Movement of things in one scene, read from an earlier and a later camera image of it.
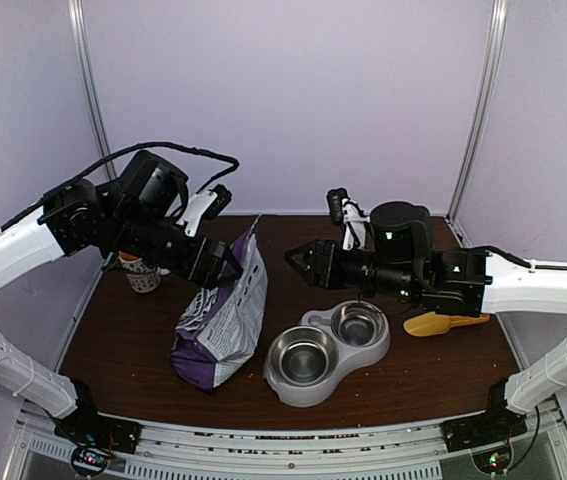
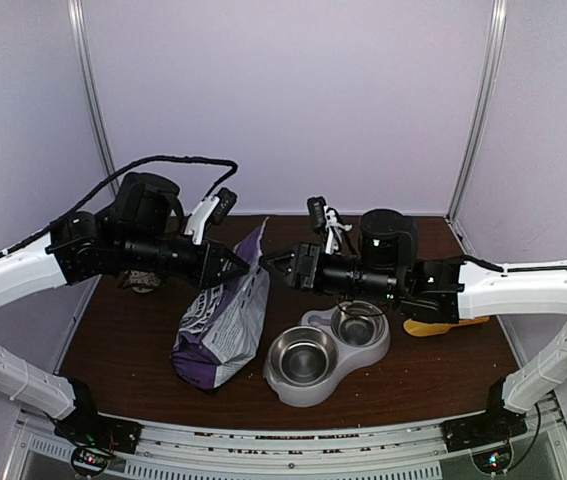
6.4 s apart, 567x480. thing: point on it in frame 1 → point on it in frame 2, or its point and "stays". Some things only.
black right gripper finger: x=308 y=252 → x=283 y=260
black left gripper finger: x=227 y=279 stays
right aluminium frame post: x=491 y=84 stays
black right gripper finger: x=309 y=273 → x=287 y=273
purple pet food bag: x=218 y=326 stays
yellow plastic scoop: x=431 y=324 stays
